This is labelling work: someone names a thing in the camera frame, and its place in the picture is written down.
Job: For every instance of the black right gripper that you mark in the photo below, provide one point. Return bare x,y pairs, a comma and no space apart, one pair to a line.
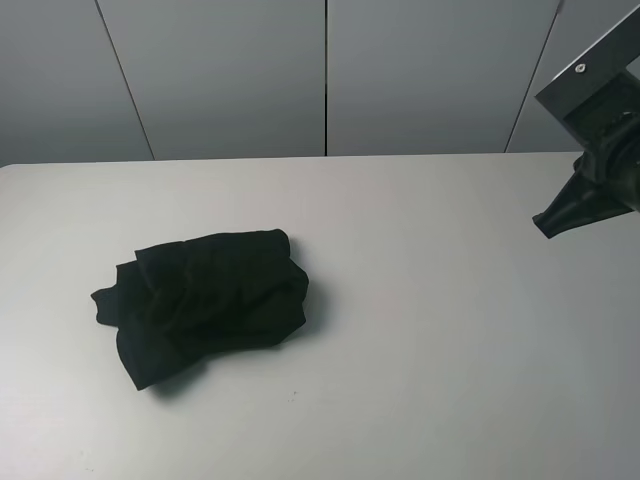
608,183

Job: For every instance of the black printed t-shirt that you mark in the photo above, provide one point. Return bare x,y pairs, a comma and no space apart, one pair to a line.
178,303

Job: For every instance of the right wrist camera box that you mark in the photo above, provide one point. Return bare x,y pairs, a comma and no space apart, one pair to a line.
596,98

